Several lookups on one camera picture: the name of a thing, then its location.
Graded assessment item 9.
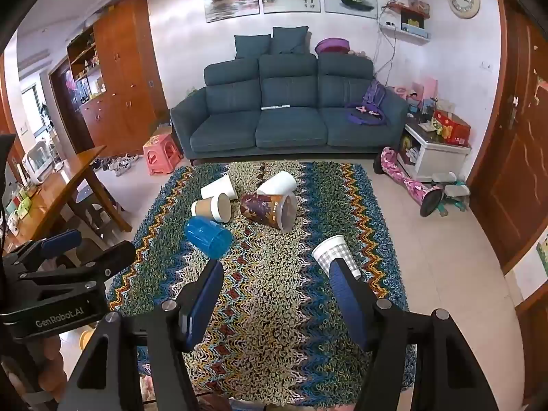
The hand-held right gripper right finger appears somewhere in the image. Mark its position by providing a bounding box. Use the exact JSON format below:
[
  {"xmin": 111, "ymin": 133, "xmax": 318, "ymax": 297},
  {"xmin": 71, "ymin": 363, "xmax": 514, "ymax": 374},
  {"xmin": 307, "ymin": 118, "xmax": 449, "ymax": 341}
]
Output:
[{"xmin": 329, "ymin": 258, "xmax": 501, "ymax": 411}]

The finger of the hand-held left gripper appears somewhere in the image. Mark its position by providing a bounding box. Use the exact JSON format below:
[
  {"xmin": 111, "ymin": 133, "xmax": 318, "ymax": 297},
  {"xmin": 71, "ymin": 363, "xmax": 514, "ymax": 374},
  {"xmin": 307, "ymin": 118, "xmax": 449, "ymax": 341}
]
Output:
[
  {"xmin": 2, "ymin": 229, "xmax": 83, "ymax": 268},
  {"xmin": 17, "ymin": 240, "xmax": 138, "ymax": 285}
]

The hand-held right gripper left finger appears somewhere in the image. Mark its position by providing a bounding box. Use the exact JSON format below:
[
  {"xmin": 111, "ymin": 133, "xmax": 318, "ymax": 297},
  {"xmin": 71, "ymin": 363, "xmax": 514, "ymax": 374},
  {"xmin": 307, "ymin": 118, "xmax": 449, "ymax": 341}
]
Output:
[{"xmin": 55, "ymin": 259, "xmax": 225, "ymax": 411}]

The grey checkered paper cup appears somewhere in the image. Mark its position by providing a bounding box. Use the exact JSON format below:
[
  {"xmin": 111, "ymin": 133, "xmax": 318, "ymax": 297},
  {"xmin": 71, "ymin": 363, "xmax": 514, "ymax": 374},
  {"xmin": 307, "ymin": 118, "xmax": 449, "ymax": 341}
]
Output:
[{"xmin": 311, "ymin": 234, "xmax": 362, "ymax": 280}]

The blue plastic cup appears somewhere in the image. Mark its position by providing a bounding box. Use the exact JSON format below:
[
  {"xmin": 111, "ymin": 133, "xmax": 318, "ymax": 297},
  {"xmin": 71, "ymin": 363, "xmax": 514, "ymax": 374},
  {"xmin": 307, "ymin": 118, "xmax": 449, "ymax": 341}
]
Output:
[{"xmin": 184, "ymin": 216, "xmax": 233, "ymax": 260}]

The brown paper cup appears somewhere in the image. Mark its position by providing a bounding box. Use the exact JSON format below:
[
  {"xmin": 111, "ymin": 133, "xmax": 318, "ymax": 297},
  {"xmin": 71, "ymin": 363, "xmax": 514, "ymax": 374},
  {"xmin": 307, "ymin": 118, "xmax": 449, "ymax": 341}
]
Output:
[{"xmin": 191, "ymin": 192, "xmax": 232, "ymax": 223}]

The dark patterned paper cup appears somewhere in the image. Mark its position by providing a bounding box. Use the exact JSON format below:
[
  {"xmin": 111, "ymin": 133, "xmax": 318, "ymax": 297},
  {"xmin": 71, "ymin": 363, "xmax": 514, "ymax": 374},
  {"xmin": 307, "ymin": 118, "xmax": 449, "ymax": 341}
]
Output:
[{"xmin": 239, "ymin": 192, "xmax": 297, "ymax": 233}]

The white paper cup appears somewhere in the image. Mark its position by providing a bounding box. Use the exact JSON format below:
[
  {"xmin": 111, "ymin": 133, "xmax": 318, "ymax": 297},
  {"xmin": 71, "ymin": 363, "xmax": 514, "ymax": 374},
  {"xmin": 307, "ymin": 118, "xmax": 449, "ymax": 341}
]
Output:
[
  {"xmin": 256, "ymin": 171, "xmax": 297, "ymax": 198},
  {"xmin": 200, "ymin": 175, "xmax": 239, "ymax": 200}
]

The person's left hand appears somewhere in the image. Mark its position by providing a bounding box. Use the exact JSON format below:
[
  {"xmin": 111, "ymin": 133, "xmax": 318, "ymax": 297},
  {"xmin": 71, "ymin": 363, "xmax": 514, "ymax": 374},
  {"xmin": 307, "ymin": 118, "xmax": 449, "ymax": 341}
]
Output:
[{"xmin": 35, "ymin": 332, "xmax": 66, "ymax": 395}]

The grey plastic stool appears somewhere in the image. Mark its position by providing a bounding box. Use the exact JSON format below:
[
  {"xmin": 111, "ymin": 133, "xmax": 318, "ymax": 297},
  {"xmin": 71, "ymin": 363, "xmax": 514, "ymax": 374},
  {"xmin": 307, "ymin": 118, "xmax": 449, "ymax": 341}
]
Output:
[{"xmin": 74, "ymin": 192, "xmax": 117, "ymax": 233}]

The brown wooden table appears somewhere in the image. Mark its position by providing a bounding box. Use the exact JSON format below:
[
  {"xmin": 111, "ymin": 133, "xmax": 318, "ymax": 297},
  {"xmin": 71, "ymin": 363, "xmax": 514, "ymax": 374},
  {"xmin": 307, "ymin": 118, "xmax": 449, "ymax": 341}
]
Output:
[{"xmin": 0, "ymin": 145, "xmax": 134, "ymax": 263}]

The multicolour zigzag shag rug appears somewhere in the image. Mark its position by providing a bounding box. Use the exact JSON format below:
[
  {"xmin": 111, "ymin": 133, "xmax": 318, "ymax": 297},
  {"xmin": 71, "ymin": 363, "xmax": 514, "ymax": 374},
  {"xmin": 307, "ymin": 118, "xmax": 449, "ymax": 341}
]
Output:
[{"xmin": 106, "ymin": 160, "xmax": 419, "ymax": 411}]

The white countertop appliance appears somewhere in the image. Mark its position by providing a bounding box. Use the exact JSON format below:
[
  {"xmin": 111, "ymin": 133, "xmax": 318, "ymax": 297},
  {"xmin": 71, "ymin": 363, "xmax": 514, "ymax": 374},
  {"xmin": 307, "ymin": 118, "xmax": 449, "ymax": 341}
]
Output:
[{"xmin": 21, "ymin": 141, "xmax": 55, "ymax": 186}]

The pile of shoes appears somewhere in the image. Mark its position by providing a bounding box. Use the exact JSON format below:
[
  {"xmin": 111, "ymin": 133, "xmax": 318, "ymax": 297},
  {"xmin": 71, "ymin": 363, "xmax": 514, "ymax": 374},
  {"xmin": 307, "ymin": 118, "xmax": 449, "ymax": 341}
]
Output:
[{"xmin": 91, "ymin": 153, "xmax": 140, "ymax": 176}]

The pink plastic stool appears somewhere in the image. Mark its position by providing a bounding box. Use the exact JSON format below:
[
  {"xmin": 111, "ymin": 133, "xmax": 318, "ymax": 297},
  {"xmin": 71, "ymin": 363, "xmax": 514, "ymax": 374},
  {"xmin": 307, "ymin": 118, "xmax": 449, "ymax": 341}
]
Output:
[{"xmin": 142, "ymin": 133, "xmax": 184, "ymax": 176}]

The pink patterned hoverboard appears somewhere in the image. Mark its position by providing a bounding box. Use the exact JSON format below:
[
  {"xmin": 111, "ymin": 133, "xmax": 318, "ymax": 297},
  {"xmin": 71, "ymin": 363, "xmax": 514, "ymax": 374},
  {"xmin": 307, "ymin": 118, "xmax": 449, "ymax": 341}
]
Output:
[{"xmin": 373, "ymin": 146, "xmax": 445, "ymax": 218}]

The white side table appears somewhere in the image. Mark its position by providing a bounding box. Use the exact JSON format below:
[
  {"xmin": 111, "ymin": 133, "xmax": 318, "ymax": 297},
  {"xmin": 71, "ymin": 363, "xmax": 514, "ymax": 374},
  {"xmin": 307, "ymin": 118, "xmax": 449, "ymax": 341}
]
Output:
[{"xmin": 400, "ymin": 117, "xmax": 472, "ymax": 183}]

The brown wooden cabinet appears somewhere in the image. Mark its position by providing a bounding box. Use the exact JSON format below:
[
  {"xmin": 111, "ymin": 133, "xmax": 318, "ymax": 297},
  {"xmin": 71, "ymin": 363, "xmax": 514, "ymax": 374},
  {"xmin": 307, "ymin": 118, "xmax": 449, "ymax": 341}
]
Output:
[{"xmin": 48, "ymin": 0, "xmax": 170, "ymax": 157}]

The dark teal sofa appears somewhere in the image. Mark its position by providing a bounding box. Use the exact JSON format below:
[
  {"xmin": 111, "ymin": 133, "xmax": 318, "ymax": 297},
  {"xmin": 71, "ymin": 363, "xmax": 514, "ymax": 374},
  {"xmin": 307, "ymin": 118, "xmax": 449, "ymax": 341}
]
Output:
[{"xmin": 170, "ymin": 53, "xmax": 410, "ymax": 166}]

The purple backpack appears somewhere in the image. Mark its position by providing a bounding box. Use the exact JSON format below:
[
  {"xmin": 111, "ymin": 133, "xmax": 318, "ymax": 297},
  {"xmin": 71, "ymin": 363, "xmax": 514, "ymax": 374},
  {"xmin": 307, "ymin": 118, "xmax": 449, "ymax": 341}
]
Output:
[{"xmin": 345, "ymin": 79, "xmax": 388, "ymax": 127}]

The red cardboard box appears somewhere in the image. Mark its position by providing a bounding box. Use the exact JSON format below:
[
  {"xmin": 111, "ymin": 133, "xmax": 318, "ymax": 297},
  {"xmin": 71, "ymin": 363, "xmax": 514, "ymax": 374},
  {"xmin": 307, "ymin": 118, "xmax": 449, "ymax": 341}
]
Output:
[{"xmin": 431, "ymin": 110, "xmax": 471, "ymax": 146}]

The brown wooden door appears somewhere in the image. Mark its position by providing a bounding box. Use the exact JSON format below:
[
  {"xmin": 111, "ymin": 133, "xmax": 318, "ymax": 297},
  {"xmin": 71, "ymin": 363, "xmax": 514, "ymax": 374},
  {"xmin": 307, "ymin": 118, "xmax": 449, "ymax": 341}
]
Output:
[{"xmin": 466, "ymin": 0, "xmax": 548, "ymax": 275}]

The dark teal cushion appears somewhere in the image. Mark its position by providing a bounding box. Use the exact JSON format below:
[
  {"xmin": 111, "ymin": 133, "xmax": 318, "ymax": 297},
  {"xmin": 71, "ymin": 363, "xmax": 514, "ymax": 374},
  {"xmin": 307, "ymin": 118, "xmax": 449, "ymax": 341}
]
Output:
[
  {"xmin": 234, "ymin": 34, "xmax": 273, "ymax": 59},
  {"xmin": 270, "ymin": 26, "xmax": 310, "ymax": 56}
]

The purple plastic basin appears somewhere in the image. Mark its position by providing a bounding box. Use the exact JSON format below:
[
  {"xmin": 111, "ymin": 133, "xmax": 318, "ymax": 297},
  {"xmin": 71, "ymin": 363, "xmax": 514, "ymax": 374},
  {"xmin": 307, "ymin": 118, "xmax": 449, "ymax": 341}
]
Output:
[{"xmin": 315, "ymin": 38, "xmax": 351, "ymax": 56}]

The wall poster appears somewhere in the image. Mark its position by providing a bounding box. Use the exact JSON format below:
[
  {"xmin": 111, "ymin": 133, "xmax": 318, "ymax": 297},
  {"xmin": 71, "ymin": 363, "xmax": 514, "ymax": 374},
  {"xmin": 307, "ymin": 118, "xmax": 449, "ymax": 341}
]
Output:
[{"xmin": 511, "ymin": 230, "xmax": 548, "ymax": 306}]

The white wall shelf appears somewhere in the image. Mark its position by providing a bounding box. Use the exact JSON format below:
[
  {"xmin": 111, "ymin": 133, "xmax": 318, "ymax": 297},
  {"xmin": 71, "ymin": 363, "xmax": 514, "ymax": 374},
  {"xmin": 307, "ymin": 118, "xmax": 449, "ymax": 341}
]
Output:
[{"xmin": 381, "ymin": 22, "xmax": 431, "ymax": 46}]

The red wall shelf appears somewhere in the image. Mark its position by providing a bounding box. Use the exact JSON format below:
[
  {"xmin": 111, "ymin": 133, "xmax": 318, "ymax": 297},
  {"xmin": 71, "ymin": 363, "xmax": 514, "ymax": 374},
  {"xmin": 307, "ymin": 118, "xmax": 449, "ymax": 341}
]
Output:
[{"xmin": 387, "ymin": 1, "xmax": 431, "ymax": 20}]

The round wall clock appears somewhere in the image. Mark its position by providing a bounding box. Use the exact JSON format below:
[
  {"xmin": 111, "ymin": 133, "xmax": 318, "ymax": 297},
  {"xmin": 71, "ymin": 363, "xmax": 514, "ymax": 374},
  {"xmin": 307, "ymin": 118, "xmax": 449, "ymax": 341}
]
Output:
[{"xmin": 448, "ymin": 0, "xmax": 481, "ymax": 20}]

